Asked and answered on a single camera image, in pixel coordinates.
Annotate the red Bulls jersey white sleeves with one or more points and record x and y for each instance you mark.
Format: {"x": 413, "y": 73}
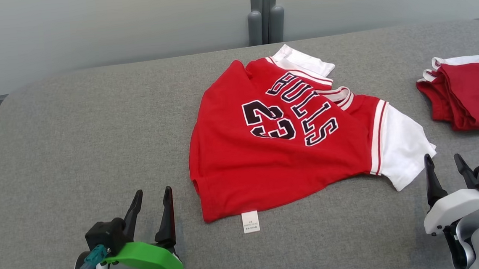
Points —
{"x": 233, "y": 168}

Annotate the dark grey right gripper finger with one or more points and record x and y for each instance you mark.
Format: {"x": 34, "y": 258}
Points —
{"x": 469, "y": 175}
{"x": 433, "y": 186}

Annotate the red shorts white stripes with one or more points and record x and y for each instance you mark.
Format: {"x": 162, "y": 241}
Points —
{"x": 472, "y": 93}

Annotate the grey partition post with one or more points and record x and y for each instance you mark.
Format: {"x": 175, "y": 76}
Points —
{"x": 266, "y": 18}

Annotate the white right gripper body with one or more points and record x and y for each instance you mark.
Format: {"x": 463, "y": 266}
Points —
{"x": 459, "y": 207}

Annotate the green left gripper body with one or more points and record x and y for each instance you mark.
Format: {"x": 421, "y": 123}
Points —
{"x": 155, "y": 258}

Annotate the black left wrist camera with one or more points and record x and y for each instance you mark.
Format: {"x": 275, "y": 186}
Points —
{"x": 103, "y": 234}

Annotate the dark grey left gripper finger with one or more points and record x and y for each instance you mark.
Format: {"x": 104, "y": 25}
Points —
{"x": 169, "y": 224}
{"x": 133, "y": 215}

